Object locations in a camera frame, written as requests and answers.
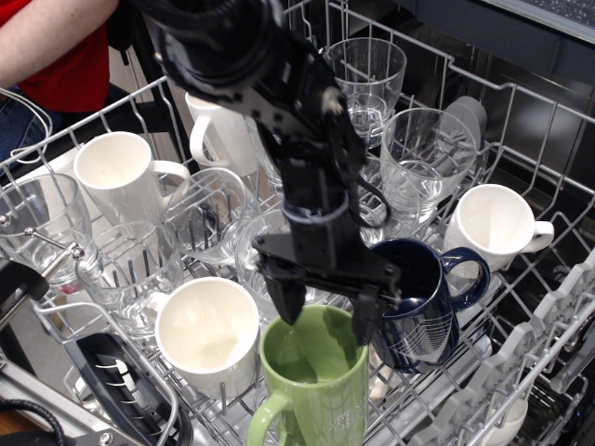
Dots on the red shirt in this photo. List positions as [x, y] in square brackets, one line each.
[76, 82]

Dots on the tall white mug back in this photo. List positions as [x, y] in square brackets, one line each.
[220, 138]

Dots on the clear glass front left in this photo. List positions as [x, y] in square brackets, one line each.
[131, 268]

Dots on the white mug front left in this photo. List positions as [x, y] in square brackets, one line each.
[207, 330]

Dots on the clear glass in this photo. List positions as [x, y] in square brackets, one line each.
[208, 213]
[131, 268]
[44, 214]
[389, 202]
[370, 72]
[246, 258]

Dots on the clear glass centre right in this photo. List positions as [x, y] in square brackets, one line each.
[389, 202]

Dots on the green ceramic mug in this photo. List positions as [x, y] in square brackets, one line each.
[316, 376]

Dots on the clear glass far left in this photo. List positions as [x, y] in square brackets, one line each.
[44, 214]

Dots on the grey wire dishwasher rack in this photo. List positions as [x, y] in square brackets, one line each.
[539, 140]

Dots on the tall white mug left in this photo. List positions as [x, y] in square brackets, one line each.
[122, 179]

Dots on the clear glass centre front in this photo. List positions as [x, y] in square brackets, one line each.
[246, 258]

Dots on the blue jeans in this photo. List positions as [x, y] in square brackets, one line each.
[24, 123]

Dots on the black rack handle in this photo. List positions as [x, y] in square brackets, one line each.
[129, 397]

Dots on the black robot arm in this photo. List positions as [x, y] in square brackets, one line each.
[241, 55]

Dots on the clear glass right tall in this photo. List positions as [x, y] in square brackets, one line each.
[433, 150]

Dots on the white mug right side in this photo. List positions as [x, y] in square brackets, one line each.
[497, 223]

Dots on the tall white mug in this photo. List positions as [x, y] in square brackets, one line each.
[122, 179]
[220, 138]

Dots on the dark blue ceramic mug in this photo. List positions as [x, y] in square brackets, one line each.
[422, 332]

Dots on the person forearm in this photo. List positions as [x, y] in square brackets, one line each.
[44, 31]

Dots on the clear glass back right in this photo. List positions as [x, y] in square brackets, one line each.
[370, 72]

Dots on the grey plastic tine holder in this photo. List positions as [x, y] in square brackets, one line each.
[511, 353]

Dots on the black clamp with metal screw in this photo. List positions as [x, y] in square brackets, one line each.
[27, 283]

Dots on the clear glass centre left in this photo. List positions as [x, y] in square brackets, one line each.
[208, 213]

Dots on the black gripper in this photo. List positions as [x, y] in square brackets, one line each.
[325, 250]

